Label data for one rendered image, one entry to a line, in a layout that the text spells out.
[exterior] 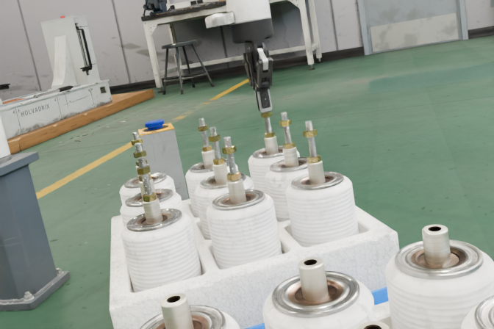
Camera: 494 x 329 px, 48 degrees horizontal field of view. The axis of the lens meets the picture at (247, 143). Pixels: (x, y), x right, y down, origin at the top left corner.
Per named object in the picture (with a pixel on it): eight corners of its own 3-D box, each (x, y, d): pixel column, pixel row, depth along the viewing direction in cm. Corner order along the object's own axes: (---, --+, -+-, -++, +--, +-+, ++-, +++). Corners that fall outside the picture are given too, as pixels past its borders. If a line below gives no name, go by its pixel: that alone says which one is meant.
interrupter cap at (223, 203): (270, 192, 80) (270, 186, 80) (258, 210, 73) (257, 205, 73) (221, 195, 82) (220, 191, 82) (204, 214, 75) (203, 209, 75)
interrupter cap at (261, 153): (291, 146, 106) (290, 142, 106) (295, 155, 98) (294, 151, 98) (252, 153, 106) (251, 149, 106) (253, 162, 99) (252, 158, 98)
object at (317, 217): (363, 277, 87) (348, 168, 84) (370, 308, 78) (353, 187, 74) (303, 284, 88) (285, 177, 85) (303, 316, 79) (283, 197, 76)
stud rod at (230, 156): (233, 191, 76) (223, 138, 75) (232, 189, 77) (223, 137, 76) (240, 189, 77) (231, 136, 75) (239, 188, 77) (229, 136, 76)
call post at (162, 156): (170, 279, 116) (139, 136, 110) (167, 266, 123) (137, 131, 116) (203, 270, 117) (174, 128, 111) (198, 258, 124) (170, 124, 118)
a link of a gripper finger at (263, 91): (256, 80, 99) (261, 108, 100) (260, 81, 96) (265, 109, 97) (265, 78, 99) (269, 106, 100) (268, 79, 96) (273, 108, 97)
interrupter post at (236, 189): (249, 199, 78) (245, 177, 77) (245, 205, 76) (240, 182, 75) (233, 200, 79) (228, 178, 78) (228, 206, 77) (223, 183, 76)
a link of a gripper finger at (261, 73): (256, 58, 93) (255, 82, 98) (259, 65, 92) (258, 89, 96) (271, 55, 93) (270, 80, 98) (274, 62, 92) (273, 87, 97)
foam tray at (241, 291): (140, 435, 71) (108, 308, 68) (131, 302, 109) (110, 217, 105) (412, 349, 79) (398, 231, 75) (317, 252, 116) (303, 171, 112)
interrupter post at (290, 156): (300, 164, 92) (296, 145, 91) (299, 167, 90) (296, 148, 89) (285, 166, 92) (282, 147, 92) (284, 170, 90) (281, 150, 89)
